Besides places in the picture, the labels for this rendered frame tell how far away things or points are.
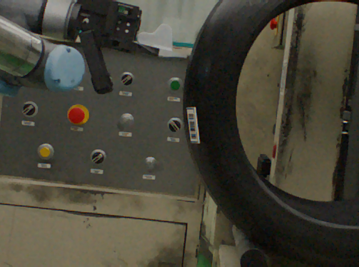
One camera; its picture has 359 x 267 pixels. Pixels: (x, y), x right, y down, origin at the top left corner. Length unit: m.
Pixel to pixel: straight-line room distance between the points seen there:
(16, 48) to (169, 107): 0.86
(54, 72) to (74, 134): 0.80
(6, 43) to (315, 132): 0.72
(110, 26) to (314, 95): 0.50
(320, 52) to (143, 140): 0.58
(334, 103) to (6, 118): 0.85
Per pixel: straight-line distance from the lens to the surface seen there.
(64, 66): 1.49
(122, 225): 2.23
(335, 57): 1.89
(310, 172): 1.89
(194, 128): 1.51
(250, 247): 1.55
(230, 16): 1.52
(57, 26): 1.61
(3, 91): 1.61
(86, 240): 2.25
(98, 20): 1.62
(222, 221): 1.86
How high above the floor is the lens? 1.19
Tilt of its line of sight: 3 degrees down
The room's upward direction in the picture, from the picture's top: 7 degrees clockwise
